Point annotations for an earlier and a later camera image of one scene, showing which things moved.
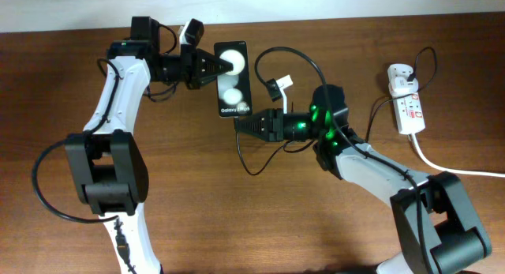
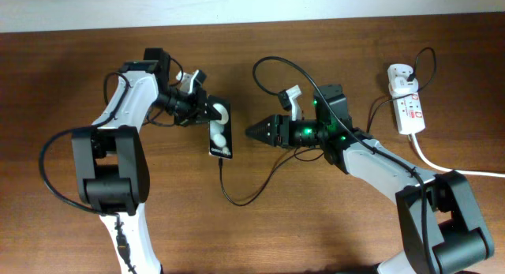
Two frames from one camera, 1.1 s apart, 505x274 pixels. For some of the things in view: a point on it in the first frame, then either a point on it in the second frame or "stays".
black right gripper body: [278, 135] to [287, 140]
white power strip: [407, 109] stays
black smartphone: [233, 88] to [220, 131]
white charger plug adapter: [402, 85] stays
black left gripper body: [188, 65] to [189, 106]
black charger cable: [372, 106] to [373, 106]
